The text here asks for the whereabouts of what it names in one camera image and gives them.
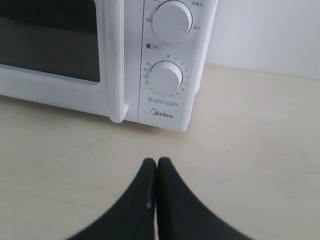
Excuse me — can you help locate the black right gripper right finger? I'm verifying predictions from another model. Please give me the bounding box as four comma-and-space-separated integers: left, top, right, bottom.
156, 157, 250, 240

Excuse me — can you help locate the white Midea microwave oven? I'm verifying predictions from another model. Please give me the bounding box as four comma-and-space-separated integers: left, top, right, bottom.
0, 0, 218, 132

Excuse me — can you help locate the white microwave door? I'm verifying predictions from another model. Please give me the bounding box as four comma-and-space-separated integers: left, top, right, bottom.
0, 0, 126, 123

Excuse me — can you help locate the white lower timer knob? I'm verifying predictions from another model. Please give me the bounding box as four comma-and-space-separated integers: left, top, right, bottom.
148, 61, 183, 96

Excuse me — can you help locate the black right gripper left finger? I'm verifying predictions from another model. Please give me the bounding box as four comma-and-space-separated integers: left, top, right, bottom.
70, 158, 157, 240

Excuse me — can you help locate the white upper power knob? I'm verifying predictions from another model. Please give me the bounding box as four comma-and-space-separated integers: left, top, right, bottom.
152, 0, 193, 44

